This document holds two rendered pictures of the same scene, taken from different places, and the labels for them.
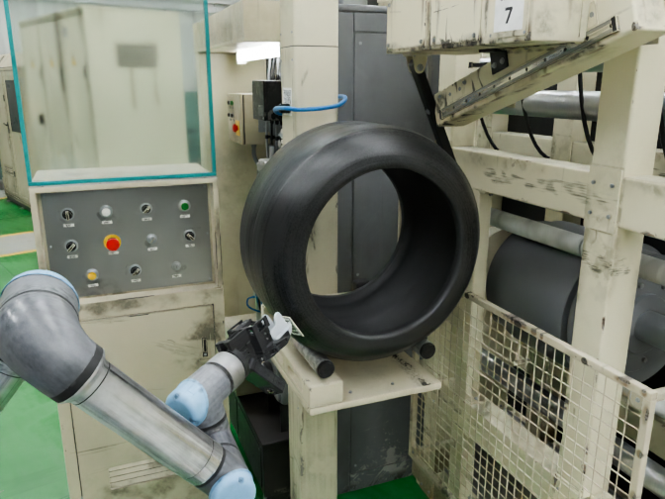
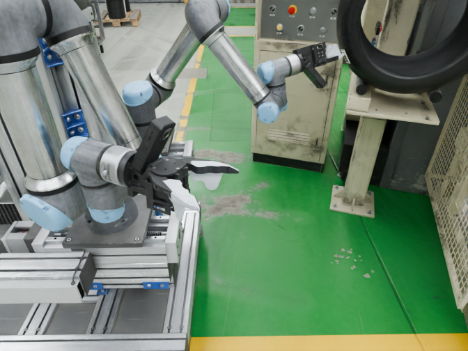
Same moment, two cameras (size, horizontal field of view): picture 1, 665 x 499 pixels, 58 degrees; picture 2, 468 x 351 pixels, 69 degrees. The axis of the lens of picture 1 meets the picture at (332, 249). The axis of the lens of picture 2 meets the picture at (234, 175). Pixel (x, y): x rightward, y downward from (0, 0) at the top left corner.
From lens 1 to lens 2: 47 cm
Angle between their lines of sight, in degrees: 40
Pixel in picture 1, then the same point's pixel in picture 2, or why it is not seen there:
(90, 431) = not seen: hidden behind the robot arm
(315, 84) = not seen: outside the picture
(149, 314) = not seen: hidden behind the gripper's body
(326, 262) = (401, 35)
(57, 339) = (203, 12)
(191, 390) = (267, 64)
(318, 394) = (353, 102)
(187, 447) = (250, 82)
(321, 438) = (368, 144)
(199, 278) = (333, 40)
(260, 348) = (315, 58)
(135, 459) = (281, 129)
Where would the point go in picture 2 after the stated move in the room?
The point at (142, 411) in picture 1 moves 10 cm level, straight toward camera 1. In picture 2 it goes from (232, 58) to (221, 67)
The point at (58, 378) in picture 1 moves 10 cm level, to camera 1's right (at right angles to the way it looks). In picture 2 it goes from (200, 30) to (223, 35)
